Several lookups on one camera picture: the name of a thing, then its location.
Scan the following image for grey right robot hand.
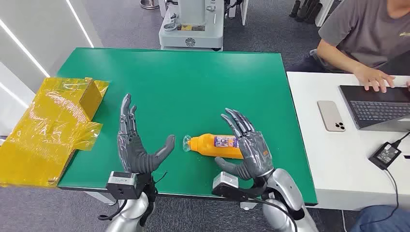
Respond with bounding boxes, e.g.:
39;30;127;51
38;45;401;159
214;108;275;181

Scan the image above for person's right hand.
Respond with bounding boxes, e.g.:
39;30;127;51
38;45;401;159
353;65;395;94

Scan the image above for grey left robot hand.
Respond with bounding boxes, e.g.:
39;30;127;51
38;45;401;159
117;93;176;174

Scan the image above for orange bottle with clear cap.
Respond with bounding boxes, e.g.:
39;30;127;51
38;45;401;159
182;133;244;160

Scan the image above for dark grey laptop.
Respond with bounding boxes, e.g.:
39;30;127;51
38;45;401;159
338;85;410;133

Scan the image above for person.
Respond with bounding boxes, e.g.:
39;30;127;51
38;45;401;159
286;0;410;93

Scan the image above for white table leg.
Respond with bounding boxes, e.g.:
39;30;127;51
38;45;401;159
84;191;117;205

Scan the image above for beige smartphone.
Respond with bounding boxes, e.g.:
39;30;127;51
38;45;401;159
317;100;347;132

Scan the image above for black power adapter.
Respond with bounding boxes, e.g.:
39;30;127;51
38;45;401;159
368;142;402;171

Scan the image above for yellow taped cardboard box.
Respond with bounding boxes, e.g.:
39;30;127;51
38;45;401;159
0;77;110;189

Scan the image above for black cylindrical posts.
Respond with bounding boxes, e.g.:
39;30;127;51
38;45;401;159
289;0;324;25

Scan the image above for white robot stand machine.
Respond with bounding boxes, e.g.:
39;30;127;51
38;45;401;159
158;0;225;52

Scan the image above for person's leg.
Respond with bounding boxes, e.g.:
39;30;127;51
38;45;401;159
350;204;410;232

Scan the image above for chrome stanchion stand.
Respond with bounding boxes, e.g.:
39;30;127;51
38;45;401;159
140;0;160;10

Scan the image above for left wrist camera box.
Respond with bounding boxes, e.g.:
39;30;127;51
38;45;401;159
106;171;139;200

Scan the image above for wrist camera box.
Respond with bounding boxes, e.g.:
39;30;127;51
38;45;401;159
106;171;139;200
211;171;241;198

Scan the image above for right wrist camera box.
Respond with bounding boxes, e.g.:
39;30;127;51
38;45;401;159
211;171;241;198

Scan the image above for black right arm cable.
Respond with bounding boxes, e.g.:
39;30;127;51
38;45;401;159
240;197;298;232

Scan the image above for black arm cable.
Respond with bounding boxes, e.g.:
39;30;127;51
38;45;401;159
240;197;298;232
97;199;129;221

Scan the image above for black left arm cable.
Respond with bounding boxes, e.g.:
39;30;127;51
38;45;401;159
97;199;129;221

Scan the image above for black adapter cable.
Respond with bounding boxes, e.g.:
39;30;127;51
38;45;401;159
358;131;410;230

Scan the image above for white cable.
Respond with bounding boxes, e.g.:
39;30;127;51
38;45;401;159
340;209;349;232

